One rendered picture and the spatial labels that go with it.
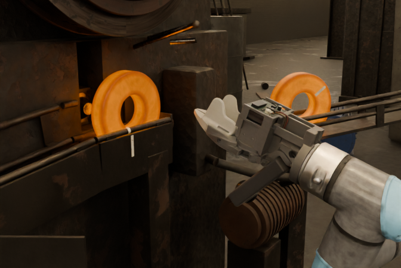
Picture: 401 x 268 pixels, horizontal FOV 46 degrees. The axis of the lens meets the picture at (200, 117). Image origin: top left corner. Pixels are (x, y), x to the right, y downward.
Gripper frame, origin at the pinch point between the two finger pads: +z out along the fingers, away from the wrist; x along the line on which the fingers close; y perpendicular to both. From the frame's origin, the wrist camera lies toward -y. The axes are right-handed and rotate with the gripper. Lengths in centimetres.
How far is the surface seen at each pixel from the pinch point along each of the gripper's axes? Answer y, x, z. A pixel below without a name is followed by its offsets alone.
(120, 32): 8.8, 4.2, 17.5
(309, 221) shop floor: -80, -124, 5
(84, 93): -6.7, 2.0, 25.9
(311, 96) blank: -2.0, -42.8, -2.5
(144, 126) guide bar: -7.9, -1.3, 12.1
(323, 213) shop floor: -80, -136, 3
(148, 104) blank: -5.3, -4.8, 15.2
